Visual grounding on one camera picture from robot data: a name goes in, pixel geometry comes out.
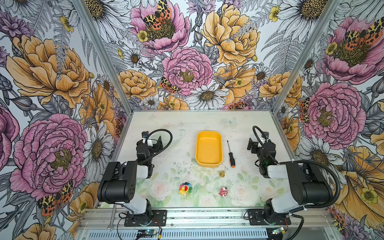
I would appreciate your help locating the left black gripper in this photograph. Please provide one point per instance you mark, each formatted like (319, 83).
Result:
(158, 148)

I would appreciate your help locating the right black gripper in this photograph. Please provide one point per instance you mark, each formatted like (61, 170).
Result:
(253, 150)

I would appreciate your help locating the black orange handle screwdriver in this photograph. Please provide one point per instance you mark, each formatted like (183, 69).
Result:
(231, 156)

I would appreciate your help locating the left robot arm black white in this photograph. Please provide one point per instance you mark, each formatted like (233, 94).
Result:
(118, 184)

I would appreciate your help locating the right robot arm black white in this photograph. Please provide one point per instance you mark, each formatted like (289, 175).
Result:
(308, 189)

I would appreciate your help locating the yellow plastic bin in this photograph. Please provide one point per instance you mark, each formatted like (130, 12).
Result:
(209, 149)

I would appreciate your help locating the rainbow flower toy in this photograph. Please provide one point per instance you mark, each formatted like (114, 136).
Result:
(185, 189)

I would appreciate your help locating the pink strawberry bear toy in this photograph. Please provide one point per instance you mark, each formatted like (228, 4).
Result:
(224, 192)

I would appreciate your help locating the right green circuit board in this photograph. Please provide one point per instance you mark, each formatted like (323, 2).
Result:
(278, 231)

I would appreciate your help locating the green circuit board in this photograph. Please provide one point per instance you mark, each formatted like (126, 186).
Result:
(147, 234)
(278, 231)

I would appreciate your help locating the left green circuit board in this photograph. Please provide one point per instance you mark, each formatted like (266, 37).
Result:
(147, 234)

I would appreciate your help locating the silver wrench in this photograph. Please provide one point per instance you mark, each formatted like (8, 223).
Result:
(111, 224)

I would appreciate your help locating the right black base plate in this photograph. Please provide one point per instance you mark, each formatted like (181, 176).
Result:
(259, 217)

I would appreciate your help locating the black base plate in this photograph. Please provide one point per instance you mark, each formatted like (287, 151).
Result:
(259, 217)
(155, 219)

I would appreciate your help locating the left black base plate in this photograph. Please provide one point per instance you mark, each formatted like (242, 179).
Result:
(155, 219)

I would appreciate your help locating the white slotted cable duct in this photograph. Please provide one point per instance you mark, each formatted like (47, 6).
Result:
(184, 234)

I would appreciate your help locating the aluminium front rail frame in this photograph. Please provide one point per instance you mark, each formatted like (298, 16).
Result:
(179, 218)

